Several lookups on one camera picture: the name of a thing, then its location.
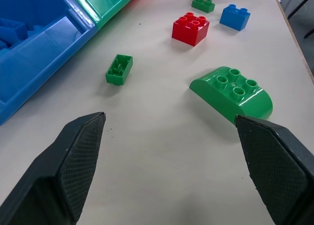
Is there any blue bricks pile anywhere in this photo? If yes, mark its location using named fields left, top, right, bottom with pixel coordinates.
left=0, top=18, right=45, bottom=54

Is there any black chair leg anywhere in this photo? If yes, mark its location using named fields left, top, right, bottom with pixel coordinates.
left=287, top=0, right=314, bottom=39

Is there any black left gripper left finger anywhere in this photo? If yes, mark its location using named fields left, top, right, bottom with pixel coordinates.
left=0, top=112, right=106, bottom=225

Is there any blue two-stud brick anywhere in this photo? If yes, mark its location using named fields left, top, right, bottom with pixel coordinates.
left=219, top=4, right=251, bottom=32

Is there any small upturned green brick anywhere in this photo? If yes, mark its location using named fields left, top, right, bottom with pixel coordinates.
left=105, top=54, right=133, bottom=86

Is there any red four-stud brick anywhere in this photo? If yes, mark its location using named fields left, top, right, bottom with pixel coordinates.
left=171, top=12, right=210, bottom=47

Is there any small green two-stud brick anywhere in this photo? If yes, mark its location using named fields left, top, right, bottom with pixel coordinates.
left=191, top=0, right=216, bottom=14

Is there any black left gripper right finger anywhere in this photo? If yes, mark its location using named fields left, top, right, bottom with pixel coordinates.
left=235, top=114, right=314, bottom=225

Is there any large rounded green brick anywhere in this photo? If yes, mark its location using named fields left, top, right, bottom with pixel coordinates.
left=189, top=66, right=273, bottom=125

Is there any blue plastic bin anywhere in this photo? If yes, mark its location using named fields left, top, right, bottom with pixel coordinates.
left=0, top=0, right=97, bottom=126

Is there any green plastic bin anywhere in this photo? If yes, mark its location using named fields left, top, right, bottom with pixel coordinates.
left=66, top=0, right=142, bottom=31

